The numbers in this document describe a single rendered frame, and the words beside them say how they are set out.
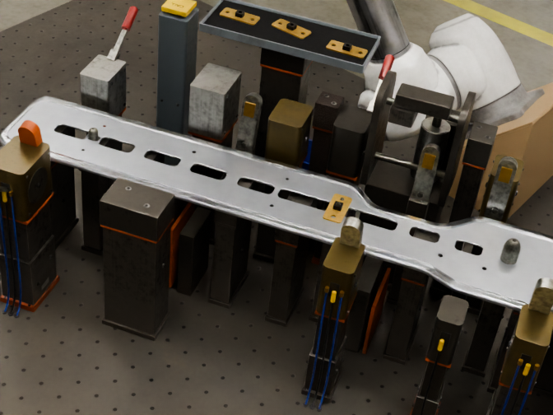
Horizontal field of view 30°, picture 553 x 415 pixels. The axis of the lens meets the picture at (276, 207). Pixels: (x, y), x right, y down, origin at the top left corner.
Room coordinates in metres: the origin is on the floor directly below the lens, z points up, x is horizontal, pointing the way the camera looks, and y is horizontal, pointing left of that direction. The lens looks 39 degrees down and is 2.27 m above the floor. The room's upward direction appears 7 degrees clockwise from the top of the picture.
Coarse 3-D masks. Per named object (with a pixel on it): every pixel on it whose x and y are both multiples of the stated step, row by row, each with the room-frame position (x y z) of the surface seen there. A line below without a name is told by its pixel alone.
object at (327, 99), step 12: (324, 96) 1.82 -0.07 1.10; (336, 96) 1.82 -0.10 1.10; (324, 108) 1.79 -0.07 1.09; (336, 108) 1.78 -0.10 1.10; (324, 120) 1.78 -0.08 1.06; (324, 132) 1.79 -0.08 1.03; (312, 144) 1.79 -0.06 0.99; (324, 144) 1.79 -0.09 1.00; (312, 156) 1.79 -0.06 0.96; (324, 156) 1.79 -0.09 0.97; (312, 168) 1.79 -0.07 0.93; (324, 168) 1.78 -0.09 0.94; (312, 240) 1.79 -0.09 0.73; (312, 252) 1.78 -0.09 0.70
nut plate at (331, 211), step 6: (336, 198) 1.60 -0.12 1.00; (348, 198) 1.61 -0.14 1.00; (330, 204) 1.58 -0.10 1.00; (336, 204) 1.57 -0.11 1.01; (342, 204) 1.58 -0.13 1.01; (348, 204) 1.59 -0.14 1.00; (330, 210) 1.57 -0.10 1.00; (336, 210) 1.57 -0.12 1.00; (342, 210) 1.57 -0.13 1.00; (324, 216) 1.55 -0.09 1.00; (330, 216) 1.55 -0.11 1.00; (336, 216) 1.55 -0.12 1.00; (342, 216) 1.55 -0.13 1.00; (336, 222) 1.53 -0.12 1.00
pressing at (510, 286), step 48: (48, 96) 1.84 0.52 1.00; (96, 144) 1.69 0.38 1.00; (144, 144) 1.71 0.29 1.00; (192, 144) 1.73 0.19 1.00; (192, 192) 1.58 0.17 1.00; (240, 192) 1.59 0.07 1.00; (336, 192) 1.63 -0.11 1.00; (384, 240) 1.50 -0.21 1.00; (480, 240) 1.53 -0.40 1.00; (528, 240) 1.55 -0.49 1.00; (480, 288) 1.40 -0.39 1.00; (528, 288) 1.41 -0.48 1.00
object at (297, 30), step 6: (276, 24) 1.98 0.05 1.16; (282, 24) 1.99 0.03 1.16; (288, 24) 1.97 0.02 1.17; (294, 24) 1.97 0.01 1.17; (282, 30) 1.96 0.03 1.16; (288, 30) 1.96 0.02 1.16; (294, 30) 1.96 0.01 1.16; (300, 30) 1.97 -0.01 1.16; (306, 30) 1.97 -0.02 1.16; (300, 36) 1.94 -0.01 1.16; (306, 36) 1.95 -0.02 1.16
